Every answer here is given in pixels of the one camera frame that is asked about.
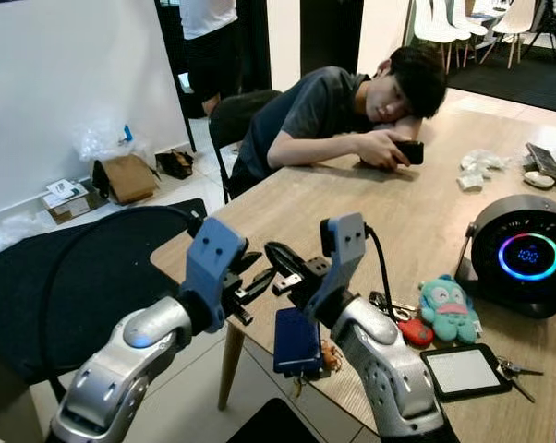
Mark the black smartphone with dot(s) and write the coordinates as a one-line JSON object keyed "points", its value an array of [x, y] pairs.
{"points": [[410, 153]]}

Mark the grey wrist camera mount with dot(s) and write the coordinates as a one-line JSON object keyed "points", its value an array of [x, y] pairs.
{"points": [[213, 254], [343, 245]]}

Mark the brown cardboard box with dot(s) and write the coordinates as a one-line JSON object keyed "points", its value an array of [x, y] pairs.
{"points": [[128, 180]]}

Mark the white dining chair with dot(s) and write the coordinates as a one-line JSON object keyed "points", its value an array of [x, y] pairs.
{"points": [[516, 18], [452, 23], [426, 20]]}

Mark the small box with papers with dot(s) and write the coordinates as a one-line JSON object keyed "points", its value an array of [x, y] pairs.
{"points": [[67, 202]]}

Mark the black folding chair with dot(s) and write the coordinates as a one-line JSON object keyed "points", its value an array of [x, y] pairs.
{"points": [[232, 115]]}

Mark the white computer mouse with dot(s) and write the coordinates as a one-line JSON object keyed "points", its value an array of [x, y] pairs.
{"points": [[539, 181]]}

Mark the dark carpet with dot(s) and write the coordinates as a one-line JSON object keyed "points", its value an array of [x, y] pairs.
{"points": [[518, 85]]}

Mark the clear plastic sheet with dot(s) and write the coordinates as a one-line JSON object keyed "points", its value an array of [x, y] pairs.
{"points": [[6, 233]]}

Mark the crumpled white plastic wrap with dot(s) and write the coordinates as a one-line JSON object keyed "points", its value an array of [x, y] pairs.
{"points": [[486, 162]]}

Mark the red round key fob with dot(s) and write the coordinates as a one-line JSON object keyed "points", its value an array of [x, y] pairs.
{"points": [[415, 332]]}

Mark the black key bunch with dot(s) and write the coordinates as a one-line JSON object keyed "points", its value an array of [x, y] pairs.
{"points": [[389, 305]]}

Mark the dark tilted tablet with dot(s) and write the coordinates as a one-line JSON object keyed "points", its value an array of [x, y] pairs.
{"points": [[546, 160]]}

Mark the small black bag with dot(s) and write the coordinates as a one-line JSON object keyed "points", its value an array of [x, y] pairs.
{"points": [[176, 164]]}

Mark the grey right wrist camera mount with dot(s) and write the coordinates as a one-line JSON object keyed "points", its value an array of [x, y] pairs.
{"points": [[343, 245]]}

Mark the black door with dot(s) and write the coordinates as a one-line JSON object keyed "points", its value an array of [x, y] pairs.
{"points": [[331, 37]]}

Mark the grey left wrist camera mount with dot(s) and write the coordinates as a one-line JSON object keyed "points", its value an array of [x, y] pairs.
{"points": [[213, 254]]}

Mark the large black floor mat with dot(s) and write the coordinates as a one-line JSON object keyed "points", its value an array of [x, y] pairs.
{"points": [[56, 305]]}

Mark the white partition board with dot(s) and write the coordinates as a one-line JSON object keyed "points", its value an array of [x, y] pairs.
{"points": [[70, 83]]}

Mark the person in white shirt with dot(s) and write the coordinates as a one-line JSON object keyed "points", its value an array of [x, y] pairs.
{"points": [[209, 46]]}

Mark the clear plastic bag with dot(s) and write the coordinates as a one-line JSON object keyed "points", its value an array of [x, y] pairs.
{"points": [[104, 142]]}

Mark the teal plush toy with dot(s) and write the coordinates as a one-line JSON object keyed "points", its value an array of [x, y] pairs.
{"points": [[449, 309]]}

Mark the small white packet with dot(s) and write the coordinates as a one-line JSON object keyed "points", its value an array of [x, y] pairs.
{"points": [[471, 182]]}

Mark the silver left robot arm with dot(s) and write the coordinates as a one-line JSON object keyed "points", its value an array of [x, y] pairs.
{"points": [[121, 360]]}

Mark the wooden table leg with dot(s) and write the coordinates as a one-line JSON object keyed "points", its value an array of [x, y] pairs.
{"points": [[232, 367]]}

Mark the person in grey t-shirt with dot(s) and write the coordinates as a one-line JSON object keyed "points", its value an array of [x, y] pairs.
{"points": [[315, 111]]}

